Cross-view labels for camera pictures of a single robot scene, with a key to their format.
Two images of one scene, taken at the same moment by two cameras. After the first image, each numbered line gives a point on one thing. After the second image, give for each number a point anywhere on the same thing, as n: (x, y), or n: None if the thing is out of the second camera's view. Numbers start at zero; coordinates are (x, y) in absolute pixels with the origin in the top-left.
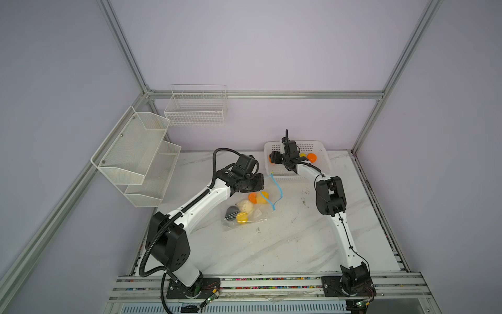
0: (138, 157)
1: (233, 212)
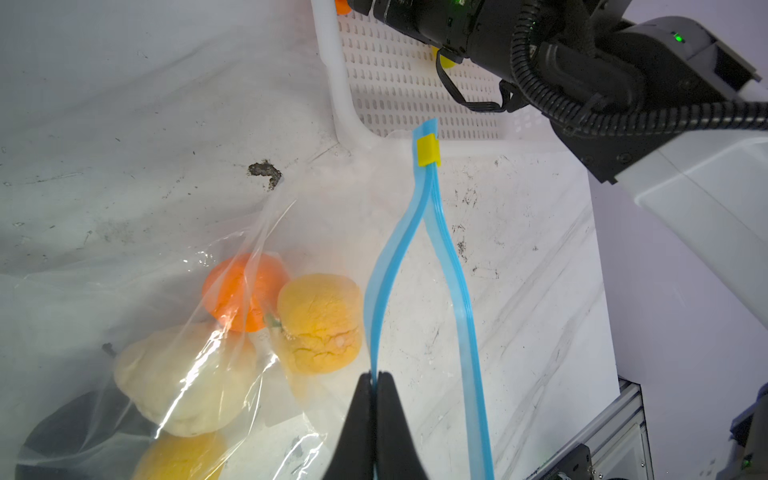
0: None
1: (96, 435)
